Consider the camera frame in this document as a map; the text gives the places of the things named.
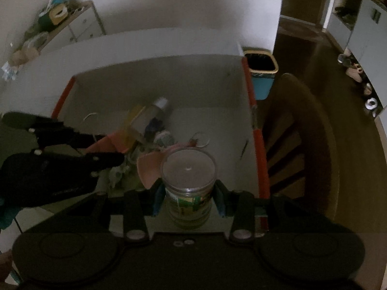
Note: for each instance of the dark green bag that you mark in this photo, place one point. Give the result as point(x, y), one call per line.
point(45, 21)

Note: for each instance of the black pen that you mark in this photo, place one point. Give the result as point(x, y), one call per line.
point(243, 149)

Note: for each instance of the blue and white ball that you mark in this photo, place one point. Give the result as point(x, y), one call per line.
point(164, 139)

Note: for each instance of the clear plastic jar green label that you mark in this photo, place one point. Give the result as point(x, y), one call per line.
point(188, 169)

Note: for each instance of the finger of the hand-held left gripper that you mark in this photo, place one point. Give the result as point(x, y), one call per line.
point(105, 158)
point(54, 133)

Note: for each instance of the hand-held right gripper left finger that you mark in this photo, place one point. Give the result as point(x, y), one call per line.
point(157, 201)

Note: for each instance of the dark wooden chair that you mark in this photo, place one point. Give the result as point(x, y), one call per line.
point(302, 145)

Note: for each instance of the pair of grey shoes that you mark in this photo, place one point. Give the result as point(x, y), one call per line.
point(344, 59)

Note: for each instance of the patterned doormat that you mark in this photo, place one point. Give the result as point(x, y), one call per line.
point(299, 27)

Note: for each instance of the teal trash bin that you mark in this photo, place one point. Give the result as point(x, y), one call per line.
point(261, 87)

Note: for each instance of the clear plastic bag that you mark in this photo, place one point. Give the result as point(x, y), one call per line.
point(33, 40)

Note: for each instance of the tall white cabinet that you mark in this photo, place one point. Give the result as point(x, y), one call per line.
point(369, 42)

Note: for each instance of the brown paper bag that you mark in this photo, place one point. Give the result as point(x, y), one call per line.
point(18, 58)

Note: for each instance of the pair of beige shoes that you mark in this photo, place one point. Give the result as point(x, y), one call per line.
point(355, 72)

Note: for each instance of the red cardboard box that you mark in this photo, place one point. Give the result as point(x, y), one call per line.
point(211, 120)

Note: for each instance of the salmon pink plastic piece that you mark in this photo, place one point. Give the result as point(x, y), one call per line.
point(105, 145)
point(148, 169)

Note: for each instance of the pair of white shoes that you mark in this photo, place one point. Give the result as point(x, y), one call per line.
point(372, 103)

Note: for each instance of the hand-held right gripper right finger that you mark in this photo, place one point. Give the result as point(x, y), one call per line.
point(220, 201)

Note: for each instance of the yellow bottle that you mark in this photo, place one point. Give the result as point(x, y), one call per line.
point(134, 113)

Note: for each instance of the small wooden side cabinet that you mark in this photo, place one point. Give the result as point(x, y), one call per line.
point(75, 27)

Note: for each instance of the clear spray bottle white cap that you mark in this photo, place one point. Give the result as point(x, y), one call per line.
point(152, 114)

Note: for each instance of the small white black shoe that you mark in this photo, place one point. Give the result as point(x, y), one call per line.
point(367, 89)

